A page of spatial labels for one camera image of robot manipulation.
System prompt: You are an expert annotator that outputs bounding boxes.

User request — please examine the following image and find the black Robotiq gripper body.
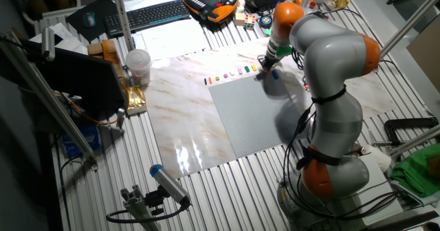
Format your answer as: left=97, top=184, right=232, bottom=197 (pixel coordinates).
left=263, top=52, right=281, bottom=69

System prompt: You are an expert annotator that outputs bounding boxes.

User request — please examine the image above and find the grey Lego baseplate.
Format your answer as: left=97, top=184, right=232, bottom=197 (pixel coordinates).
left=208, top=71, right=310, bottom=159

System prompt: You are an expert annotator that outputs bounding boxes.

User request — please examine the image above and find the black disc with yellow centre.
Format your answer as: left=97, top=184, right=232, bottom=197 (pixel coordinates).
left=258, top=15, right=274, bottom=29

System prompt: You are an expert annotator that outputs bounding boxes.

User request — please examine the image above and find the Rubik's cube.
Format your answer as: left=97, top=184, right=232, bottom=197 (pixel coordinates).
left=243, top=14, right=257, bottom=31

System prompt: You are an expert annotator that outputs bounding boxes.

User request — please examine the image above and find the black orange teach pendant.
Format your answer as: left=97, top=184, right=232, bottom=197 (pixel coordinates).
left=183, top=0, right=240, bottom=23

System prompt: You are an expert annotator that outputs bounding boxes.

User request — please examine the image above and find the crinkled gold foil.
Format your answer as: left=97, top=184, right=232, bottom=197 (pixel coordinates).
left=324, top=0, right=351, bottom=11

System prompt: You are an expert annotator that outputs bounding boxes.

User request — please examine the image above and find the printed paper sheet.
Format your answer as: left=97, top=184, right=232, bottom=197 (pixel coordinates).
left=132, top=17, right=211, bottom=62

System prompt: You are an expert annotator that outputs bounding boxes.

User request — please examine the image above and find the marble pattern table sheet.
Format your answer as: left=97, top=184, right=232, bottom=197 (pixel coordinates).
left=142, top=36, right=399, bottom=180

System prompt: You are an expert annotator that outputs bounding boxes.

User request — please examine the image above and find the clear plastic cup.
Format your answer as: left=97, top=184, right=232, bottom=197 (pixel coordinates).
left=125, top=48, right=152, bottom=87

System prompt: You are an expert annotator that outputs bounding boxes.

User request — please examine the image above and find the black computer keyboard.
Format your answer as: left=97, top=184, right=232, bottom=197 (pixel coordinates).
left=102, top=0, right=191, bottom=38

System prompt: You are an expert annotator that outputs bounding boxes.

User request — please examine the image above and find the white paper sheet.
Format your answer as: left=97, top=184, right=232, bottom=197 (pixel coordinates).
left=123, top=0, right=183, bottom=12

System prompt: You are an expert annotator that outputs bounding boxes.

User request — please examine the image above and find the gold foil bag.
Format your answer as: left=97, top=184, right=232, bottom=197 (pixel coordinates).
left=122, top=85, right=148, bottom=117

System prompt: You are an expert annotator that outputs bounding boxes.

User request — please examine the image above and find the white cloth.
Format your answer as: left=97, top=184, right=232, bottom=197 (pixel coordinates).
left=364, top=144, right=393, bottom=172

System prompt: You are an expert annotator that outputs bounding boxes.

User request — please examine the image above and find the black clamp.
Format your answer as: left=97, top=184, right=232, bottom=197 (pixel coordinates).
left=383, top=117, right=440, bottom=146

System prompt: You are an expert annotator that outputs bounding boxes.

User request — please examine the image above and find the brown cardboard board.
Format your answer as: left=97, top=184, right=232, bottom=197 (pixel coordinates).
left=406, top=23, right=440, bottom=84

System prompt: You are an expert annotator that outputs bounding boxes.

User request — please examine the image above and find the brown cardboard box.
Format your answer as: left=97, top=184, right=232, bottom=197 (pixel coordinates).
left=87, top=39, right=124, bottom=79

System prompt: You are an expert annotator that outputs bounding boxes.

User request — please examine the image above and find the black mouse pad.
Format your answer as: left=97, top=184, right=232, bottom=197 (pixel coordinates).
left=65, top=0, right=120, bottom=43

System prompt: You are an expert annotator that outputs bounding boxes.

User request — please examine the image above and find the green cloth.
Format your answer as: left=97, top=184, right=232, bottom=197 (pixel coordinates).
left=390, top=143, right=440, bottom=198

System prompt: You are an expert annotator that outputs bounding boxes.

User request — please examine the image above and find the dark computer mouse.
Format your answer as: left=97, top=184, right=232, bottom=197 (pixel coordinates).
left=82, top=10, right=97, bottom=29

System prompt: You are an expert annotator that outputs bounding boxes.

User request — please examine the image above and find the black monitor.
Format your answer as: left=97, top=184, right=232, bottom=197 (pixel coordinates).
left=19, top=40, right=128, bottom=118

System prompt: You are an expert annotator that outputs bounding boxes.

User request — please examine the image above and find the short aluminium profile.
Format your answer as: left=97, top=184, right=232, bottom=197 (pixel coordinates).
left=120, top=184, right=162, bottom=231

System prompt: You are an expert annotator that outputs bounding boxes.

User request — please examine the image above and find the blue box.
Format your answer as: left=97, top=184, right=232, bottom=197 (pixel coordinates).
left=61, top=124, right=100, bottom=156

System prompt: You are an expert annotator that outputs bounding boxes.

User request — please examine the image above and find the white paper stack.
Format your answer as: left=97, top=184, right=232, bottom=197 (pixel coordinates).
left=29, top=22, right=89, bottom=55

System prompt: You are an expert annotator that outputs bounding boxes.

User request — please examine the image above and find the dark chair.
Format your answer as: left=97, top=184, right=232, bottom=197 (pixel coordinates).
left=22, top=0, right=82, bottom=19

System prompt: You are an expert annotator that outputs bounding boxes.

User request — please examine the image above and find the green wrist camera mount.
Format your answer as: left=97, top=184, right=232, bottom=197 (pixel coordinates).
left=264, top=27, right=293, bottom=58

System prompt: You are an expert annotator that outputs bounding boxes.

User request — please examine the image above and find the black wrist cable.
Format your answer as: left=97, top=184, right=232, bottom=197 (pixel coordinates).
left=290, top=47, right=305, bottom=70

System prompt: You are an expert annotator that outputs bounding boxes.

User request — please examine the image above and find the black cable strap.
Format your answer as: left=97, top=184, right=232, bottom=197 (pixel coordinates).
left=311, top=85, right=348, bottom=105
left=296, top=144, right=342, bottom=171

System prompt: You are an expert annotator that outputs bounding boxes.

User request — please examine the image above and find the shiny metal bracket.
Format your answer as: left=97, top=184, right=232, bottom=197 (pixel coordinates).
left=349, top=143, right=369, bottom=156

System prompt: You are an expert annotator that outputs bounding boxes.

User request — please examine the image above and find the aluminium frame post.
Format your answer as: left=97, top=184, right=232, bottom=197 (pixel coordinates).
left=110, top=0, right=135, bottom=52
left=377, top=0, right=440, bottom=60

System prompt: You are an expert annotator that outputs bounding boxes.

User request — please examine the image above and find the silver camera with blue end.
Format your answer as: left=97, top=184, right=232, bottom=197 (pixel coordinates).
left=149, top=164, right=192, bottom=206

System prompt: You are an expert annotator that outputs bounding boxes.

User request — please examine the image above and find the small silver hanging camera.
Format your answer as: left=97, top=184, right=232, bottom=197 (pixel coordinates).
left=116, top=107, right=126, bottom=129

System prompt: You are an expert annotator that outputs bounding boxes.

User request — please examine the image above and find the aluminium frame beam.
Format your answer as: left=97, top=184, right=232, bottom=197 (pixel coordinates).
left=0, top=31, right=99, bottom=170
left=390, top=124, right=440, bottom=158

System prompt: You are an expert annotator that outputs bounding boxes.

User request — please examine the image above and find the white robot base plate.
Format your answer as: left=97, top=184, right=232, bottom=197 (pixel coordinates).
left=343, top=153, right=403, bottom=225

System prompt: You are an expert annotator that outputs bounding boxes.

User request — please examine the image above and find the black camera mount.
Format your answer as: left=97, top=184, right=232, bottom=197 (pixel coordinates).
left=144, top=186, right=169, bottom=217

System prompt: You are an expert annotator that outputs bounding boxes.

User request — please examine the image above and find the orange cable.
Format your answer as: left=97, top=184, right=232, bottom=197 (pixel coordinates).
left=54, top=91, right=120, bottom=126

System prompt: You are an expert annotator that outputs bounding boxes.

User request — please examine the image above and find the black camera cable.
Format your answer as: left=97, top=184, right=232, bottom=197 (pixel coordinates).
left=105, top=203, right=190, bottom=224

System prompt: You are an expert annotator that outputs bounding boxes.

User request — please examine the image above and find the silver camera on beam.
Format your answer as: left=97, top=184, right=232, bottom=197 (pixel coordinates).
left=41, top=26, right=56, bottom=62

